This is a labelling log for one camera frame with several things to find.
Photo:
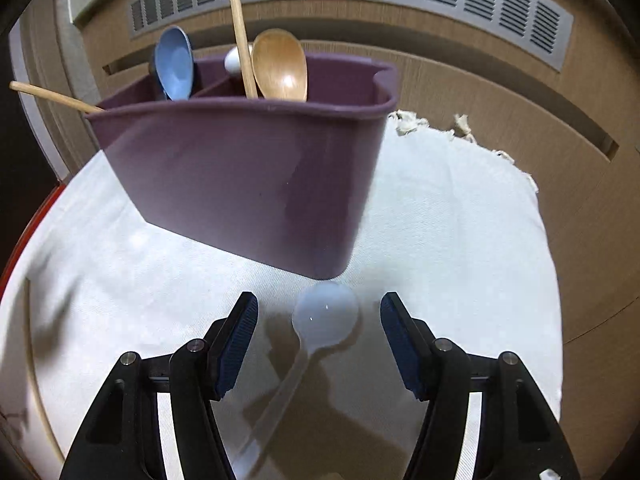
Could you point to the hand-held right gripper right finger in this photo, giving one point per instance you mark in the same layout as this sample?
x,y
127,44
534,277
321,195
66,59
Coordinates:
x,y
402,350

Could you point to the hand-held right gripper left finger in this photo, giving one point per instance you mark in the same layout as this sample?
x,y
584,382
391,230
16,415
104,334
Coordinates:
x,y
235,350

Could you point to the large white spoon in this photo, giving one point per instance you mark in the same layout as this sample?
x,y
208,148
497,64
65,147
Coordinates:
x,y
325,315

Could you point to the purple utensil container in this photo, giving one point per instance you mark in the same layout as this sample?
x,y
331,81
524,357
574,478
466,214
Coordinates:
x,y
240,175

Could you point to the wooden spoon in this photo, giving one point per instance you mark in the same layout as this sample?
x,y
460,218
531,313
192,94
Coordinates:
x,y
280,65

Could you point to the small white spoon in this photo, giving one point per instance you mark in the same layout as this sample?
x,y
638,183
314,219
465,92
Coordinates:
x,y
231,60

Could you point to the blue spoon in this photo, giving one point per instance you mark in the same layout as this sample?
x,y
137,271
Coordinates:
x,y
172,62

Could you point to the white table cloth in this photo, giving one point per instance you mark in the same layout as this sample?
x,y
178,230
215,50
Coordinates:
x,y
450,235

